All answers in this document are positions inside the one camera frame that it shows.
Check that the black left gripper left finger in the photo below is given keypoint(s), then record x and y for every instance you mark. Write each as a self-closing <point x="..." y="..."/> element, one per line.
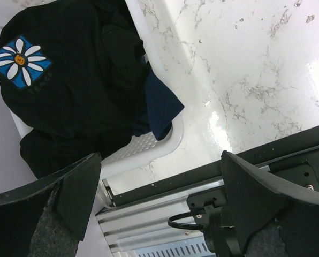
<point x="49" y="217"/>

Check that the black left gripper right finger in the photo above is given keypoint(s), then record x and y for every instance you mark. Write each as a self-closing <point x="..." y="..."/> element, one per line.
<point x="271" y="216"/>

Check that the black t-shirt with daisy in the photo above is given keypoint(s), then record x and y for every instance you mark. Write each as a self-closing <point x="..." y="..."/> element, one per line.
<point x="72" y="71"/>

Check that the navy blue cloth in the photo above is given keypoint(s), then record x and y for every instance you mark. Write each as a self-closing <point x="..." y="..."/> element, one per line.
<point x="162" y="107"/>

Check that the white slotted cable duct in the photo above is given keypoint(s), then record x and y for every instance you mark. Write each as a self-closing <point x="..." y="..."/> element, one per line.
<point x="176" y="249"/>

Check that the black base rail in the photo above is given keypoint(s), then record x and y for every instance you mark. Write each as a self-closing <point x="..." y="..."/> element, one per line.
<point x="263" y="154"/>

